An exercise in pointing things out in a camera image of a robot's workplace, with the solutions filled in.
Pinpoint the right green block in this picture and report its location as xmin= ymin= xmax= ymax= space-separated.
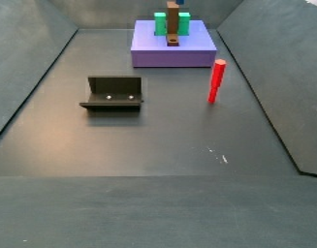
xmin=179 ymin=13 xmax=191 ymax=36

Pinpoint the purple base board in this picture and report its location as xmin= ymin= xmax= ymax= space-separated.
xmin=132 ymin=20 xmax=219 ymax=68

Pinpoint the black angle bracket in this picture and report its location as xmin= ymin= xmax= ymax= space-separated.
xmin=79 ymin=76 xmax=142 ymax=109

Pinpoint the left green block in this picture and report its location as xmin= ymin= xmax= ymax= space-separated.
xmin=154 ymin=12 xmax=168 ymax=36

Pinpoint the brown L-shaped block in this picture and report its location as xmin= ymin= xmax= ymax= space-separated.
xmin=167 ymin=1 xmax=179 ymax=47

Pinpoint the red peg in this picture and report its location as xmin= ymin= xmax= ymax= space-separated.
xmin=208 ymin=59 xmax=227 ymax=104

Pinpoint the green block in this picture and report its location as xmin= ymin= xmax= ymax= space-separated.
xmin=154 ymin=12 xmax=168 ymax=36
xmin=179 ymin=13 xmax=191 ymax=36

